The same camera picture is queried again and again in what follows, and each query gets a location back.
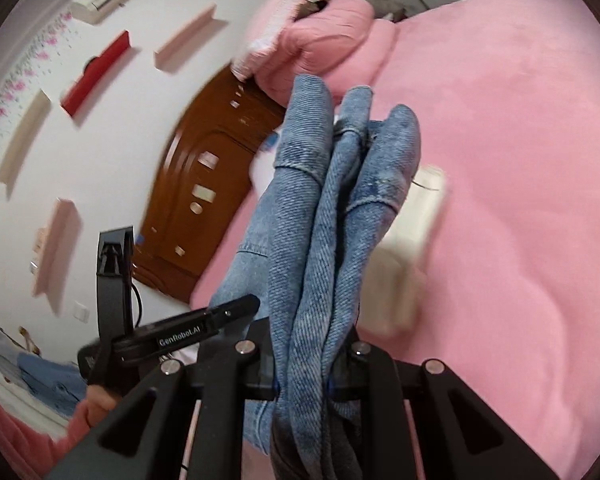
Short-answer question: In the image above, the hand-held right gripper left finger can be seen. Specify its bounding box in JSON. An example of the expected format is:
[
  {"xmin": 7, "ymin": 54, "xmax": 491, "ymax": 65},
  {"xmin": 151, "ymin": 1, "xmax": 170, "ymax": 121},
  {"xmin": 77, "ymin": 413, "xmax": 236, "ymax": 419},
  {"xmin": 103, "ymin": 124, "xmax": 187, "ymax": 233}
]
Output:
[{"xmin": 45, "ymin": 317, "xmax": 281, "ymax": 480}]

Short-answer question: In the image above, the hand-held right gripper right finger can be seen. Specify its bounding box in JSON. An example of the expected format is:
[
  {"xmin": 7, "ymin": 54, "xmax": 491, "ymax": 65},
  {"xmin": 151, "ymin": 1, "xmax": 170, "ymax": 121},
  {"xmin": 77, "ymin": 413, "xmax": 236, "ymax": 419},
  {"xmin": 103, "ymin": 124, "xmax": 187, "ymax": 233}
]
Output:
[{"xmin": 330, "ymin": 330, "xmax": 556, "ymax": 480}]

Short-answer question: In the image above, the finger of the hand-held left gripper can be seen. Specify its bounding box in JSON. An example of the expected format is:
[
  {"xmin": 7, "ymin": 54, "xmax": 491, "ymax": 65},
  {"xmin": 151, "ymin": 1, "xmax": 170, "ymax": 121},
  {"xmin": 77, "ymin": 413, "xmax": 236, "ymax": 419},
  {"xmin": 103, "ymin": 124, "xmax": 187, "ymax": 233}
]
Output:
[{"xmin": 212, "ymin": 294, "xmax": 261, "ymax": 335}]

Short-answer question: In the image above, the blue denim jacket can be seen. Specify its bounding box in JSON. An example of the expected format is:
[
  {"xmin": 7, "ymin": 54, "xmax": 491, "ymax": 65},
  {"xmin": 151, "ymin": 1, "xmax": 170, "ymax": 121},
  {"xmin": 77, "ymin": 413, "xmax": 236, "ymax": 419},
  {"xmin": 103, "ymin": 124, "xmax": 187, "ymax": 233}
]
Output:
[{"xmin": 207, "ymin": 74, "xmax": 422, "ymax": 480}]

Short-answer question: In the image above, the person's left forearm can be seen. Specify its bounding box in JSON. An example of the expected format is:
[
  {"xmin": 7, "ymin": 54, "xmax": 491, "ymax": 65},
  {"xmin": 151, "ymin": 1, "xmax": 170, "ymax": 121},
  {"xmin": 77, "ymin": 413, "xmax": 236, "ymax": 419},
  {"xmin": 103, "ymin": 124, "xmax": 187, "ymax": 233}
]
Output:
[{"xmin": 0, "ymin": 390, "xmax": 96, "ymax": 480}]

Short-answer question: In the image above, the blue denim clothes pile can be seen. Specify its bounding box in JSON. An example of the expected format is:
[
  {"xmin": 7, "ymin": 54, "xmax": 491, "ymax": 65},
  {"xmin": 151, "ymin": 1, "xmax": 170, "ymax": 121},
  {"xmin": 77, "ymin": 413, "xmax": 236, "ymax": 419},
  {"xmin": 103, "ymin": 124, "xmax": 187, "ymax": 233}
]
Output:
[{"xmin": 17, "ymin": 352, "xmax": 88, "ymax": 418}]

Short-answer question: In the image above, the person's left hand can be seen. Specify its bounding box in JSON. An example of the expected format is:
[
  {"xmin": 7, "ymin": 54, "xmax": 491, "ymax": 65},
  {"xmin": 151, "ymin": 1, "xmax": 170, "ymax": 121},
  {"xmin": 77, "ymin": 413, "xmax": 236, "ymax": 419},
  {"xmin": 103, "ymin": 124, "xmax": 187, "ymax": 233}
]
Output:
[{"xmin": 84, "ymin": 384, "xmax": 125, "ymax": 427}]

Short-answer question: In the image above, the white folded garment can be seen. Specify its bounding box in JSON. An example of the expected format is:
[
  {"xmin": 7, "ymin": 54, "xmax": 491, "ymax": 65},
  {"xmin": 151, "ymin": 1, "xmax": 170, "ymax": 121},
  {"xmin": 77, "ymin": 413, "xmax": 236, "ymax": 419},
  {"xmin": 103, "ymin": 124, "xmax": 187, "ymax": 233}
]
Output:
[{"xmin": 355, "ymin": 162, "xmax": 451, "ymax": 338}]

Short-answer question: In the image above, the small white printed pillow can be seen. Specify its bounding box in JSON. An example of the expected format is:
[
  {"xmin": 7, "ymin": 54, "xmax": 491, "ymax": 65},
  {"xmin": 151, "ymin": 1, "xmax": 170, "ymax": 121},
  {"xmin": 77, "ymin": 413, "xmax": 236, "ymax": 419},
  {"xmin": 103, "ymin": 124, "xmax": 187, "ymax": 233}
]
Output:
[{"xmin": 247, "ymin": 127, "xmax": 291, "ymax": 201}]

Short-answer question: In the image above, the brown wooden headboard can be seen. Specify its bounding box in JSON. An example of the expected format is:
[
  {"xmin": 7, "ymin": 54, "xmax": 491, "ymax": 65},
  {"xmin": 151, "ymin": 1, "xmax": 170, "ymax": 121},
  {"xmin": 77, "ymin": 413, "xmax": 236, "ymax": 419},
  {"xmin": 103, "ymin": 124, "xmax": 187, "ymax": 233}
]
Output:
[{"xmin": 130, "ymin": 65, "xmax": 288, "ymax": 306}]

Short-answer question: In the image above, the white patterned cloth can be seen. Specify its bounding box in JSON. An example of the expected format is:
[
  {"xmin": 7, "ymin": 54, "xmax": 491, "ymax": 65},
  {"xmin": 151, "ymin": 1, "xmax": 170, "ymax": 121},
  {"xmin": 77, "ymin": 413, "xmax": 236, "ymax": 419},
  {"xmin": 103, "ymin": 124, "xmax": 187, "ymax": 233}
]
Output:
[{"xmin": 0, "ymin": 310, "xmax": 81, "ymax": 436}]

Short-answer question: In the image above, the pink bed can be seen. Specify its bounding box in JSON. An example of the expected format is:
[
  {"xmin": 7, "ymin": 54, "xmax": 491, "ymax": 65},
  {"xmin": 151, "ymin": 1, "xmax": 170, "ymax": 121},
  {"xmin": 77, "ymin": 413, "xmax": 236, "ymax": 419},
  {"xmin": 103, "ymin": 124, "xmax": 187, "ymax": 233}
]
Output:
[{"xmin": 190, "ymin": 0, "xmax": 600, "ymax": 480}]

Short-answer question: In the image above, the pink folded quilt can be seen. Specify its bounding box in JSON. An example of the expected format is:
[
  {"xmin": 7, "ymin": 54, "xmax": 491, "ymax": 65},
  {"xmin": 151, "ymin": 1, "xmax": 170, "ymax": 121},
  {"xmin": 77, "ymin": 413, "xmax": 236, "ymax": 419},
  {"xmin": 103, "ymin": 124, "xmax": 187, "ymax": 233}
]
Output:
[{"xmin": 254, "ymin": 0, "xmax": 398, "ymax": 108}]

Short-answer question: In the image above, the pink lace-edged pillow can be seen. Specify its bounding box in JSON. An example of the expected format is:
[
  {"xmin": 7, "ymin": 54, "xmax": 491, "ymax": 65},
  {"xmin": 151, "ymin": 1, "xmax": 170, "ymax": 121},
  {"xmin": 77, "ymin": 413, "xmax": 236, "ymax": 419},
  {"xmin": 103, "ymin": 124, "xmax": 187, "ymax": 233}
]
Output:
[{"xmin": 231, "ymin": 0, "xmax": 333, "ymax": 81}]

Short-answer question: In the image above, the long pink wall shelf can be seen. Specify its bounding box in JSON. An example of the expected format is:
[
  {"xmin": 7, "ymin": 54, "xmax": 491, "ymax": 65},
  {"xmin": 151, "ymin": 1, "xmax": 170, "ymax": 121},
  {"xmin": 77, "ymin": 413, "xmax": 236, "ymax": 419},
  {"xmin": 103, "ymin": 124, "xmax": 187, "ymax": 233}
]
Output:
[{"xmin": 32, "ymin": 197, "xmax": 78, "ymax": 301}]

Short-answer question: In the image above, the beige wall shelf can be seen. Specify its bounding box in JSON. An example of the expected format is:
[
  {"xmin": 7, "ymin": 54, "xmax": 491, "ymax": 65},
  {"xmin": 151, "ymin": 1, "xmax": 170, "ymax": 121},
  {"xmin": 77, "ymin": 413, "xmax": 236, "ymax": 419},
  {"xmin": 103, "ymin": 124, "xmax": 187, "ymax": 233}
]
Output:
[{"xmin": 0, "ymin": 90, "xmax": 52, "ymax": 186}]

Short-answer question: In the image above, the red wall shelf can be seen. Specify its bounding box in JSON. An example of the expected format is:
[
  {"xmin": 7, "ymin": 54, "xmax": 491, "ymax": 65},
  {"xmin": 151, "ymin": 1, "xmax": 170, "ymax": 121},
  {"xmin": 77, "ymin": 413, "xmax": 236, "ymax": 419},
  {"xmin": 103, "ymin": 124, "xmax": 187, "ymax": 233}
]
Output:
[{"xmin": 60, "ymin": 30, "xmax": 131, "ymax": 117}]

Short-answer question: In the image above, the pink floral wall decal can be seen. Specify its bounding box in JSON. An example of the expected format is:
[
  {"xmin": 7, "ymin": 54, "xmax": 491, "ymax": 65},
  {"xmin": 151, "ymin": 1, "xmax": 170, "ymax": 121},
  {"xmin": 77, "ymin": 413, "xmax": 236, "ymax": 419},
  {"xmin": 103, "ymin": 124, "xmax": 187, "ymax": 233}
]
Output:
[{"xmin": 0, "ymin": 0, "xmax": 88, "ymax": 171}]

